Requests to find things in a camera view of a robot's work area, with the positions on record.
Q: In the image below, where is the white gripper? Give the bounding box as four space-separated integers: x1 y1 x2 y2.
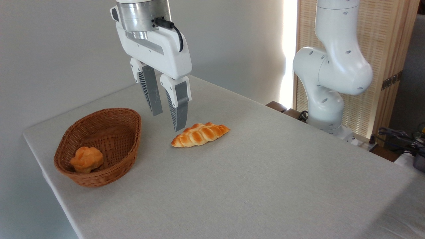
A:
115 22 193 132

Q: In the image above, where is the braided golden bread loaf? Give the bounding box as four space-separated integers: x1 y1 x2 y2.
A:
171 122 230 148

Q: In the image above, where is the brown wicker basket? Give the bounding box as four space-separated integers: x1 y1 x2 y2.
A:
54 108 142 188

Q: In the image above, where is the round golden bread roll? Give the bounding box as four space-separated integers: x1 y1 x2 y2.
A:
70 146 104 174

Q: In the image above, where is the grey tablecloth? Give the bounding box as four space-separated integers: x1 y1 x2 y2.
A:
22 74 425 239

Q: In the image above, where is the wooden slatted folding screen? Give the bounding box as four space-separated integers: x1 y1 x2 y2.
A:
294 0 421 147

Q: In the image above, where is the dark metal screen hinge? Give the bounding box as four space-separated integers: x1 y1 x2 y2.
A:
381 70 403 91

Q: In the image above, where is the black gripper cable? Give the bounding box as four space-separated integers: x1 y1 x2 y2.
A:
154 17 184 53

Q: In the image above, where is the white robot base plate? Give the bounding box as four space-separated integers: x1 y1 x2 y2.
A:
327 125 362 147

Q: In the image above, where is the black cable bundle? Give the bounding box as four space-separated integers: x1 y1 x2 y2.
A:
369 123 425 155

